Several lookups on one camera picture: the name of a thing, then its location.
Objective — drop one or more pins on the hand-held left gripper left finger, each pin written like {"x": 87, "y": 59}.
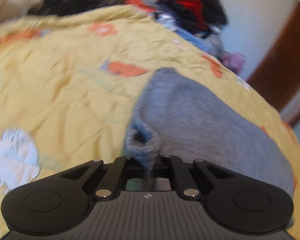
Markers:
{"x": 118, "y": 166}

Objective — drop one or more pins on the leopard print cloth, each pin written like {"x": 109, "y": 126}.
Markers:
{"x": 107, "y": 1}

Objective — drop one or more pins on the grey sweater with navy sleeves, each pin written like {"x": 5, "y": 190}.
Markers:
{"x": 190, "y": 120}

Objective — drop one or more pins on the yellow printed quilt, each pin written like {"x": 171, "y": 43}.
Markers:
{"x": 52, "y": 80}

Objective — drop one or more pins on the light blue folded cloth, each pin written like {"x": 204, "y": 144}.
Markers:
{"x": 192, "y": 40}

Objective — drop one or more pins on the brown wooden door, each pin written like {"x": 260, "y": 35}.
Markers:
{"x": 285, "y": 67}

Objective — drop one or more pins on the white crumpled plastic bag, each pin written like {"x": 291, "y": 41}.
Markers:
{"x": 167, "y": 20}

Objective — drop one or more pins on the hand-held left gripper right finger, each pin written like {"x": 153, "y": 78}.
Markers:
{"x": 171, "y": 166}

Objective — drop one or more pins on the pile of dark and red clothes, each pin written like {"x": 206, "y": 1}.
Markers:
{"x": 190, "y": 7}

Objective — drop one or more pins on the pink plastic bag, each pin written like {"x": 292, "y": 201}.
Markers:
{"x": 233, "y": 61}

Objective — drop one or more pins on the grey plastic bag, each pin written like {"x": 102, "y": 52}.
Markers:
{"x": 216, "y": 45}

